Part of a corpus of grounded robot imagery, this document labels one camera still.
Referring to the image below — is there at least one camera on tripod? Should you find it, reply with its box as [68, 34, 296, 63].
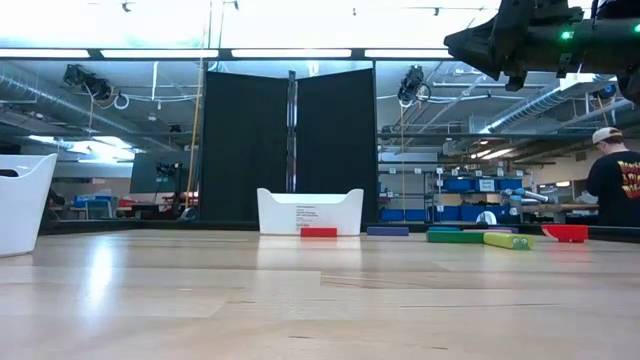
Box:
[155, 160, 185, 219]

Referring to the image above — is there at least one black aluminium table frame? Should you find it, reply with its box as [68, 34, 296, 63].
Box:
[37, 219, 640, 244]

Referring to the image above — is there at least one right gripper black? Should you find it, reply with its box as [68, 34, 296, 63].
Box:
[443, 0, 596, 91]

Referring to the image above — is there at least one person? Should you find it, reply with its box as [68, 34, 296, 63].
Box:
[585, 126, 640, 227]

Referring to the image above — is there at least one red arch block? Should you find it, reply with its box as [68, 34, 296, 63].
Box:
[541, 224, 590, 244]

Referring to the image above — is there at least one plain white plastic bin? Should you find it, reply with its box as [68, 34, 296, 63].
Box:
[0, 152, 58, 259]

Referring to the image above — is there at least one dark monitor screen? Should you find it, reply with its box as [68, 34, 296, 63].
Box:
[129, 151, 196, 195]

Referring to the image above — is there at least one long green block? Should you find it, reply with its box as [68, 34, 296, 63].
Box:
[426, 230, 486, 245]

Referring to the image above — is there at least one person's white cap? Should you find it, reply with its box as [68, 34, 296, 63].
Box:
[591, 126, 624, 145]

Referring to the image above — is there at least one lime block with eyes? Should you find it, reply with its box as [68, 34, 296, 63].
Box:
[483, 232, 534, 252]

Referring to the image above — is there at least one white bin with label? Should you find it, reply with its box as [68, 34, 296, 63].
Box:
[255, 187, 365, 237]

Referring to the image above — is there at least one black hanging equipment cluster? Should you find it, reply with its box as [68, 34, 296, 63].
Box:
[397, 64, 432, 105]
[62, 63, 114, 102]

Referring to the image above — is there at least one yellow hanging cord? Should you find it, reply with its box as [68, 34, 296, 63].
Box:
[184, 59, 206, 209]

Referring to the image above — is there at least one black overhead frame beam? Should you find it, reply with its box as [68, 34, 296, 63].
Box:
[0, 47, 454, 62]

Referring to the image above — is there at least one metal screen hinge pole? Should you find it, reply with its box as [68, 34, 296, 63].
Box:
[286, 69, 300, 194]

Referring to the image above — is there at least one black screen panel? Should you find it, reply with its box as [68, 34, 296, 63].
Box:
[295, 68, 379, 224]
[199, 69, 290, 224]

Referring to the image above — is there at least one white rectangular air duct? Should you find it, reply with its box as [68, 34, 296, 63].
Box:
[559, 72, 621, 91]

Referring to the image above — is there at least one silver ventilation duct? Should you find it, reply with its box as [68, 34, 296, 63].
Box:
[479, 84, 636, 136]
[0, 69, 141, 139]

